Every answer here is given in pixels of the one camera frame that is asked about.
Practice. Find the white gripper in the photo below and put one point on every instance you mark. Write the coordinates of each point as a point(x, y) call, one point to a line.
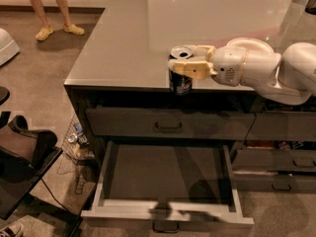
point(228, 64)

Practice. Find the dark blue pepsi can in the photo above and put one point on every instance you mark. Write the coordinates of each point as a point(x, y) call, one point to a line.
point(180, 85)

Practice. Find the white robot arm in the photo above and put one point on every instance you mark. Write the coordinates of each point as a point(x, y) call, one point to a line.
point(288, 78)

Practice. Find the grey right top drawer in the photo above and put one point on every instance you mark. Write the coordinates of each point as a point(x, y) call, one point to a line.
point(284, 126)

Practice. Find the grey counter cabinet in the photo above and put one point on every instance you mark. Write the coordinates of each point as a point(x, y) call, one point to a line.
point(124, 64)

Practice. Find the grey right middle drawer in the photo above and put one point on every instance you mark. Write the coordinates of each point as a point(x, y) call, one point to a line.
point(275, 160)

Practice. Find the closed grey top drawer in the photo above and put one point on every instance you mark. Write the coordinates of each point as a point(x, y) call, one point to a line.
point(168, 123)

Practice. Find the grey right bottom drawer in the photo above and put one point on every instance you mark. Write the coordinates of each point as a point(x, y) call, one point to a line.
point(274, 182)

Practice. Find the open grey middle drawer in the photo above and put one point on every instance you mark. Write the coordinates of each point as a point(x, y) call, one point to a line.
point(167, 188)

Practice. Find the white paper bowl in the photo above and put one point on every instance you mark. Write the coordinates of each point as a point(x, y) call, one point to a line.
point(251, 44)

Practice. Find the person right leg yellow clog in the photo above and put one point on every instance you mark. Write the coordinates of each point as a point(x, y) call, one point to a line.
point(46, 29)

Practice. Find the person leg yellow clog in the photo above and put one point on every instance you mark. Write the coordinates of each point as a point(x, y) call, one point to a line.
point(68, 26)
point(46, 29)

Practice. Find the person left leg yellow clog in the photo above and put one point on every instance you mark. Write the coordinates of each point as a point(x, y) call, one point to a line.
point(68, 26)

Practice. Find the white rounded floor object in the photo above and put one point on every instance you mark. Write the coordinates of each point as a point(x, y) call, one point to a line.
point(8, 47)

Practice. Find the black office chair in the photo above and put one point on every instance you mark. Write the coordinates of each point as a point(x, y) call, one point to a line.
point(26, 156)

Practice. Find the grey sneaker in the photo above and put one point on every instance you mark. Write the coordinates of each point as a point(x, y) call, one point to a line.
point(12, 230)

